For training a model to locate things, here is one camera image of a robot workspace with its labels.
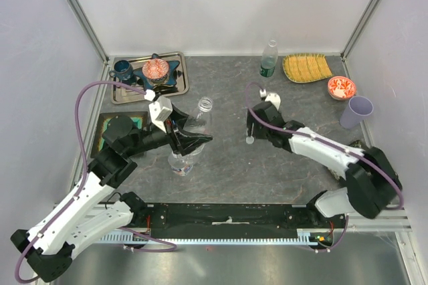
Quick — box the yellow woven plate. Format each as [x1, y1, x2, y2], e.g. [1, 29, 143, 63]
[282, 53, 333, 84]

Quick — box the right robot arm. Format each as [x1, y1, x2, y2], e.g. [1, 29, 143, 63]
[247, 100, 402, 227]

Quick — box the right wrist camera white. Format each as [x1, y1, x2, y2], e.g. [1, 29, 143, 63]
[259, 89, 281, 110]

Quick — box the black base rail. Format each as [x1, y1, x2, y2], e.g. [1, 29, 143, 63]
[129, 203, 345, 240]

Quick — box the blue mug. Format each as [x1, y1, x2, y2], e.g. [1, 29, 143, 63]
[109, 60, 137, 85]

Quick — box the red label water bottle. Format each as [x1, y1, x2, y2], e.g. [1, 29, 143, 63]
[168, 152, 195, 176]

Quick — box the clear bottle white cap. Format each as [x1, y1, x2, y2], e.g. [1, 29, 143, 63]
[184, 96, 213, 165]

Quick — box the red patterned bowl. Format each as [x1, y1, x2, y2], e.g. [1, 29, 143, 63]
[142, 58, 169, 84]

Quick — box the teal rectangular dish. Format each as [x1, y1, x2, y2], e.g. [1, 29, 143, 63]
[90, 111, 148, 159]

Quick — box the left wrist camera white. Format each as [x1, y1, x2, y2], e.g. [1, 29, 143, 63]
[148, 96, 173, 133]

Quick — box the white cable duct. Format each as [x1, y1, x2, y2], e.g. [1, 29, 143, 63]
[96, 229, 318, 246]

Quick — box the green label clear bottle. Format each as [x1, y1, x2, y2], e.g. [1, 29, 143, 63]
[259, 39, 278, 78]

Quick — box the blue star dish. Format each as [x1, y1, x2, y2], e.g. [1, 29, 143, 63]
[134, 54, 180, 90]

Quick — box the red floral bowl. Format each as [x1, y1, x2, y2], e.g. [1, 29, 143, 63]
[327, 76, 357, 100]

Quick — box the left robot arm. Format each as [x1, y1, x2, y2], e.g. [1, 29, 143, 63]
[11, 102, 213, 282]

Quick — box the black floral square plate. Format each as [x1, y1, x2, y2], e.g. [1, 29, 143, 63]
[327, 139, 370, 181]

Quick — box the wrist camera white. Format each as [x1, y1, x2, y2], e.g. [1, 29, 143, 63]
[148, 96, 173, 133]
[259, 89, 281, 110]

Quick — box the purple plastic cup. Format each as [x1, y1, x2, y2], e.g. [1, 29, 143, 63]
[339, 96, 374, 129]

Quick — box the plain white bottle cap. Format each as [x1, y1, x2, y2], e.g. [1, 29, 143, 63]
[245, 136, 255, 145]

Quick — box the metal tray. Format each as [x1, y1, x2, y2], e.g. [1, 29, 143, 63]
[110, 52, 189, 104]

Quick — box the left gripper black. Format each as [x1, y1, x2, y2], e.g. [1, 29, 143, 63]
[126, 102, 213, 157]

